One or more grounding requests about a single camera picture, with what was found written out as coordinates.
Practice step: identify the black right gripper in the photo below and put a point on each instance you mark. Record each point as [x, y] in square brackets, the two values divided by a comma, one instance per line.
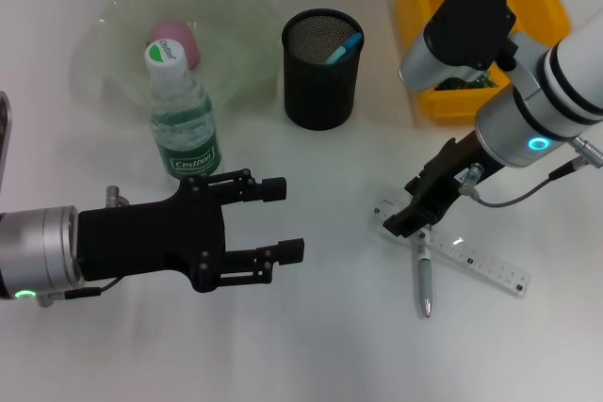
[459, 162]

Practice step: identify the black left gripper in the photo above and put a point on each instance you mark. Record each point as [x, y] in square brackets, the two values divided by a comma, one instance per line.
[146, 242]

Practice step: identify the silver ballpoint pen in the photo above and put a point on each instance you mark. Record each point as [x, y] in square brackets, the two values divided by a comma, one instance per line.
[425, 279]

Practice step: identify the green plastic wrapper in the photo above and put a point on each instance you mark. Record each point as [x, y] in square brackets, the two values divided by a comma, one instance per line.
[461, 84]

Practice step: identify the clear green-label water bottle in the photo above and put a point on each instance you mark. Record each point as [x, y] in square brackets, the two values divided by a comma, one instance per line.
[186, 138]

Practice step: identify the pink toy peach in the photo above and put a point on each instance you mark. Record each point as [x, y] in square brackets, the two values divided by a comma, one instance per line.
[176, 35]

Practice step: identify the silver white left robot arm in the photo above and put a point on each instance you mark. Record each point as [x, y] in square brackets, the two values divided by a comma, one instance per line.
[37, 251]

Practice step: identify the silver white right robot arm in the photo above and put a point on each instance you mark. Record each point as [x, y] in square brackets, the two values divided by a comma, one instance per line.
[542, 105]

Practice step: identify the transparent plastic ruler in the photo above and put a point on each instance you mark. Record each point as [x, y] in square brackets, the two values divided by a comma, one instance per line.
[490, 268]

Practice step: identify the black mesh pen holder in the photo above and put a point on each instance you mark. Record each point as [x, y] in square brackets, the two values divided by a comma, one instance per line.
[320, 96]

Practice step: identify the wavy green glass fruit plate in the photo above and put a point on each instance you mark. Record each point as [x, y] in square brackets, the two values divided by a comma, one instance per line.
[235, 44]

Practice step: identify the yellow plastic bin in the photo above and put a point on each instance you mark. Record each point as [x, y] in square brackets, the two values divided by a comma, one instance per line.
[414, 20]

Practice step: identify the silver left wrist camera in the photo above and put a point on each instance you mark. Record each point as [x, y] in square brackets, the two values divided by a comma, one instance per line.
[4, 138]

